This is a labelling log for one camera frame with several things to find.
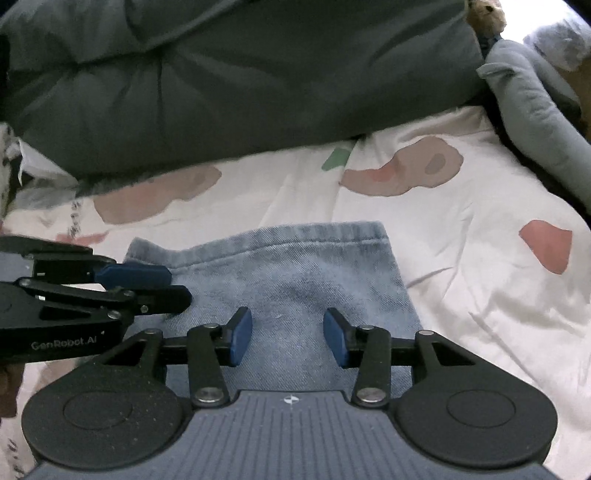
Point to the blue denim pants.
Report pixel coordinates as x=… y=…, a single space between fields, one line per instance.
x=300 y=277

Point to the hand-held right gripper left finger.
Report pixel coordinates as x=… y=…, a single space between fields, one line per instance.
x=240 y=334

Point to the dark green quilt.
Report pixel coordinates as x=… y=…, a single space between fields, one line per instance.
x=231 y=83

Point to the black white patterned cloth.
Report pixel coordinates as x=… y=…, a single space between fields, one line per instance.
x=9 y=161

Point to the brown teddy bear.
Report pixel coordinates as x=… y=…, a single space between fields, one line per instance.
x=487 y=16

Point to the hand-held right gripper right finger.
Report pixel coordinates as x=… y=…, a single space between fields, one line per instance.
x=334 y=339

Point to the grey neck pillow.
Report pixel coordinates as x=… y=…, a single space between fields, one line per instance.
x=531 y=101

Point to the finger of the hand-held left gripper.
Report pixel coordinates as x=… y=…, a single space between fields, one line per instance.
x=166 y=297
x=134 y=274

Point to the bear print bed sheet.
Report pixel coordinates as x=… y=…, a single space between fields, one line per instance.
x=461 y=277

